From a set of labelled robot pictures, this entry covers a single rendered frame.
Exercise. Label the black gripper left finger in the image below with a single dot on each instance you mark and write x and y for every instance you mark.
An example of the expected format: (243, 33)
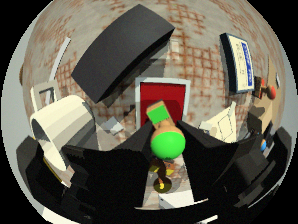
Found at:
(128, 163)

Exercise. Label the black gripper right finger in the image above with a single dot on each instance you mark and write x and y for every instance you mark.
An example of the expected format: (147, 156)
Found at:
(207, 158)

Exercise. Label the cream ceramic mug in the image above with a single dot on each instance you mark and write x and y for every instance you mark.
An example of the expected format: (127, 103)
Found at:
(66, 121)

